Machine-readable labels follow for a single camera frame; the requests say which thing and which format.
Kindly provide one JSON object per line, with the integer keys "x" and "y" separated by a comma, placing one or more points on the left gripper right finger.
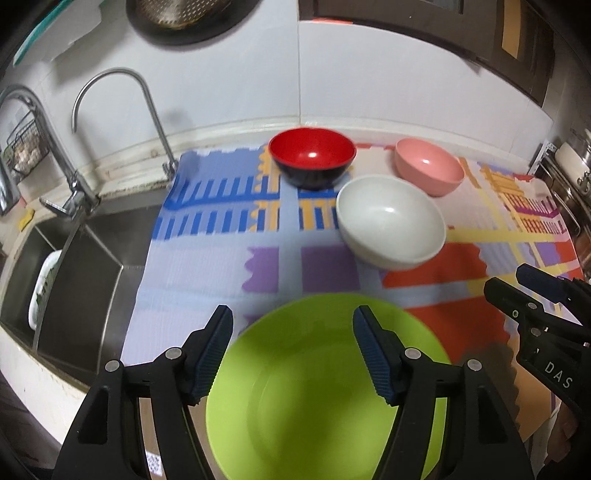
{"x": 381, "y": 350}

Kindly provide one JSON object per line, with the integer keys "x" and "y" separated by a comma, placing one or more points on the person's right hand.
{"x": 561, "y": 459}

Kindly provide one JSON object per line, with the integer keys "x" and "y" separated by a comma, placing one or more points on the white pot with lid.
{"x": 570, "y": 163}

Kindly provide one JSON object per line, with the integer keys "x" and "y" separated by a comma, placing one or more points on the dark wooden window frame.
{"x": 508, "y": 37}

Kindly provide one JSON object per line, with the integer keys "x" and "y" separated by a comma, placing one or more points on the stainless steel sink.
{"x": 91, "y": 293}

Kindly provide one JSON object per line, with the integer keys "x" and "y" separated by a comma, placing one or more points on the black frying pan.
{"x": 180, "y": 23}

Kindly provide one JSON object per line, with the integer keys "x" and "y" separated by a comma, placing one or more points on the colourful patterned mat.
{"x": 231, "y": 231}

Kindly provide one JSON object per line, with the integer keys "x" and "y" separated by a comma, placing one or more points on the pink bowl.
{"x": 428, "y": 166}

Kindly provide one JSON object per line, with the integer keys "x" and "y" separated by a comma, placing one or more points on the white ceramic bowl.
{"x": 389, "y": 223}

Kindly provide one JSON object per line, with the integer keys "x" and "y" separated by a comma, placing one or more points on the kitchen paper towel pack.
{"x": 68, "y": 22}

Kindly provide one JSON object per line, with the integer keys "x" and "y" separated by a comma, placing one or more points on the wire sponge basket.
{"x": 25, "y": 149}

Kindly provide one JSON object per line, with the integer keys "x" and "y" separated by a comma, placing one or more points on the white colander in sink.
{"x": 42, "y": 287}

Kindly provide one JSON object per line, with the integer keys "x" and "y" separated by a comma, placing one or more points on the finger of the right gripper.
{"x": 511, "y": 301}
{"x": 550, "y": 287}

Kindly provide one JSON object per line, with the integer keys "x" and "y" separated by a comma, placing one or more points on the thin gooseneck faucet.
{"x": 114, "y": 111}

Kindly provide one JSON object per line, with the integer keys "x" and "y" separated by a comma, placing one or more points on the yellow sponge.
{"x": 26, "y": 219}

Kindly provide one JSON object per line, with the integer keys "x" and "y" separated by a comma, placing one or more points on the green plastic plate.
{"x": 293, "y": 398}

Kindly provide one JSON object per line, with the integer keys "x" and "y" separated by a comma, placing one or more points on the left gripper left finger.
{"x": 204, "y": 351}

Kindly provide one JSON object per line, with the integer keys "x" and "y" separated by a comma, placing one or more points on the red black bowl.
{"x": 312, "y": 158}

